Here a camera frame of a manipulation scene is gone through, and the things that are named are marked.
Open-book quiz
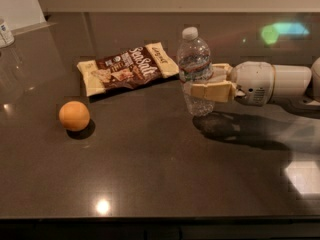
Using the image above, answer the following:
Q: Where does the brown sea salt snack bag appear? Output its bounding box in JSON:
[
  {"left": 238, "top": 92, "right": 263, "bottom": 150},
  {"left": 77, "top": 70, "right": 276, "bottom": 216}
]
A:
[{"left": 77, "top": 42, "right": 179, "bottom": 97}]

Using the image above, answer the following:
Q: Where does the white container at left edge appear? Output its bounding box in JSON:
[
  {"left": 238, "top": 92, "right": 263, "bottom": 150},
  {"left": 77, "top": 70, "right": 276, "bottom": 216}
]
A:
[{"left": 0, "top": 18, "right": 15, "bottom": 48}]

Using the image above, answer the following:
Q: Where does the orange fruit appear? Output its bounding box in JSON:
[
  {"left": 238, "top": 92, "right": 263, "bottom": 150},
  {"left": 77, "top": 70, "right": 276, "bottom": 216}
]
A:
[{"left": 59, "top": 101, "right": 90, "bottom": 131}]

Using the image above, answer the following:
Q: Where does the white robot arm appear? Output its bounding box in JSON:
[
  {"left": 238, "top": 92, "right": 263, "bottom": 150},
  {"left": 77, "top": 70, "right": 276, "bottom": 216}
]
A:
[{"left": 184, "top": 61, "right": 312, "bottom": 106}]

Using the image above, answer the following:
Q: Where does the white board leaning on wall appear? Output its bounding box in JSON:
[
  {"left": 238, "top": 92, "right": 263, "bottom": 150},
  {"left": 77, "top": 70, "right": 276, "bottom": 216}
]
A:
[{"left": 0, "top": 0, "right": 45, "bottom": 30}]

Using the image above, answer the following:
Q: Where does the clear plastic water bottle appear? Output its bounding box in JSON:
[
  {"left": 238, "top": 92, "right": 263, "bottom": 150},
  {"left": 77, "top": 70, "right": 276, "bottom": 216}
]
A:
[{"left": 177, "top": 27, "right": 215, "bottom": 117}]

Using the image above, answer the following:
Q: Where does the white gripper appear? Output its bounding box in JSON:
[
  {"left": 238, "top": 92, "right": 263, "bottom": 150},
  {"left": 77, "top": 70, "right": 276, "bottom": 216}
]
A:
[{"left": 190, "top": 61, "right": 275, "bottom": 106}]

